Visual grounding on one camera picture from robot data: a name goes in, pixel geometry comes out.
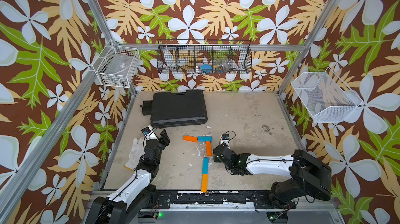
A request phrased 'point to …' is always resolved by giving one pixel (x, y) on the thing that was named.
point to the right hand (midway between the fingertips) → (213, 150)
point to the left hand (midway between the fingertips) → (161, 130)
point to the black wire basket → (204, 56)
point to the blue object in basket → (206, 68)
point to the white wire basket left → (117, 66)
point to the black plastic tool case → (167, 109)
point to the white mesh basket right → (327, 98)
